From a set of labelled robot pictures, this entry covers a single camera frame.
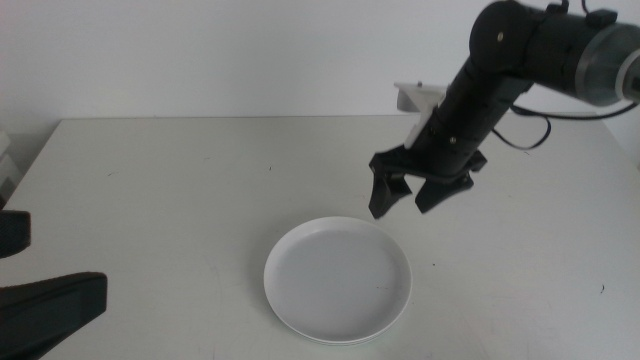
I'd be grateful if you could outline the white shallow bowl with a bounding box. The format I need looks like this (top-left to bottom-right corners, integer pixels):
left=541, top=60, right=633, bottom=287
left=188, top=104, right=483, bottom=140
left=263, top=215, right=414, bottom=347

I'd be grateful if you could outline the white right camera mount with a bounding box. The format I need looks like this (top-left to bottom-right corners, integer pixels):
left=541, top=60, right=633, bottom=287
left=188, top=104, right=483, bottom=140
left=393, top=81, right=449, bottom=150

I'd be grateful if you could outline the black right camera cable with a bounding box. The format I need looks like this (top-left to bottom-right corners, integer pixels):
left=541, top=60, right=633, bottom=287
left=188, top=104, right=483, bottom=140
left=492, top=101, right=640, bottom=151

